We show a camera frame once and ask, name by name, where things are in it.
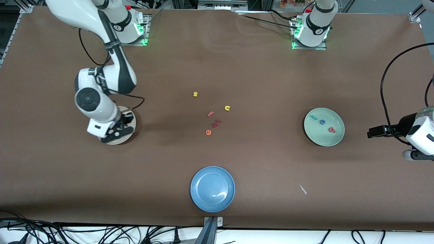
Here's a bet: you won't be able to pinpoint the tangled black cables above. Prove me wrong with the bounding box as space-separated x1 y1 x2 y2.
0 210 204 244

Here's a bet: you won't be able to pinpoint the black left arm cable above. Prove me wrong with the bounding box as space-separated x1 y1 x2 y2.
380 43 434 146

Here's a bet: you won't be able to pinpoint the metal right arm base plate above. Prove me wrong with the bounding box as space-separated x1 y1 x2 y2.
113 15 150 46

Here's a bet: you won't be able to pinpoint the black cable to arm base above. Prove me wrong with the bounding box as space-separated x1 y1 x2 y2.
237 10 299 31

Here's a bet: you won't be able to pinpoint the black looped cable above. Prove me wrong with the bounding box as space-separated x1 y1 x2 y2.
351 230 367 244

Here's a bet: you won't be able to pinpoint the beige brown plate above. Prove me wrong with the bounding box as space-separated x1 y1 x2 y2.
102 106 137 145

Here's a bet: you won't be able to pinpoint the pale green plate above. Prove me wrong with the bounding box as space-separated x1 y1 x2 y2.
303 107 345 147

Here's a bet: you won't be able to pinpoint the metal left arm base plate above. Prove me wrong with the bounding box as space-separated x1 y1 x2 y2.
291 17 328 50

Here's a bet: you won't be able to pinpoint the short aluminium frame profile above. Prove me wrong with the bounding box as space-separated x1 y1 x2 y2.
409 0 434 23

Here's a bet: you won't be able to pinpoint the long aluminium frame profile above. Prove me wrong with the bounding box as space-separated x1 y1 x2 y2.
0 4 33 66

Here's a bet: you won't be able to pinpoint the blue plate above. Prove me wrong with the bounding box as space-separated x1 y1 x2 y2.
190 166 236 213

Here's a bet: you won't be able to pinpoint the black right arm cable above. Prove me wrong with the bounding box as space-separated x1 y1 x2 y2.
79 27 145 116

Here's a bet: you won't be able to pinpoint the grey metal box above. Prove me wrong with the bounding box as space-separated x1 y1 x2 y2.
198 0 249 11

